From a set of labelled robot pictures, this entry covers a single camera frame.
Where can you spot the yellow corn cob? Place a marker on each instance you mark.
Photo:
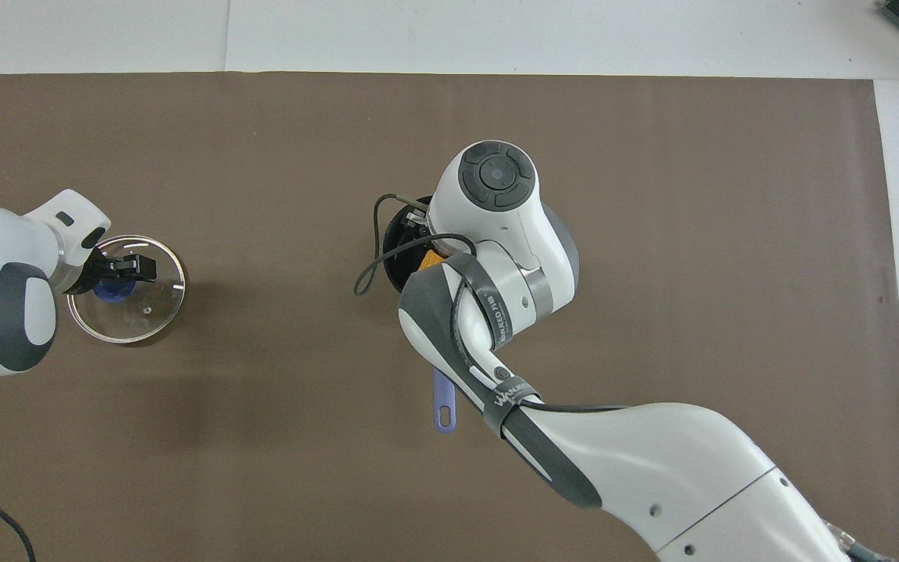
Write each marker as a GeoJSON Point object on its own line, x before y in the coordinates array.
{"type": "Point", "coordinates": [435, 259]}

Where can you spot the glass lid with blue knob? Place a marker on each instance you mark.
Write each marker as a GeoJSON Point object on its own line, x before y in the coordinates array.
{"type": "Point", "coordinates": [141, 312]}

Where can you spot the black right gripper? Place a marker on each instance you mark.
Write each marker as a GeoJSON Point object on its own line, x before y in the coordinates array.
{"type": "Point", "coordinates": [418, 218]}

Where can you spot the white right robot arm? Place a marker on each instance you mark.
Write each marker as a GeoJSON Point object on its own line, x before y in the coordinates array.
{"type": "Point", "coordinates": [652, 460]}

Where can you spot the brown table mat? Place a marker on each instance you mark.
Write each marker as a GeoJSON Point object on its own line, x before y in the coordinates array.
{"type": "Point", "coordinates": [262, 468]}

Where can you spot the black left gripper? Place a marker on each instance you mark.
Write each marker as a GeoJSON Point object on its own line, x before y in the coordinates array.
{"type": "Point", "coordinates": [90, 277]}

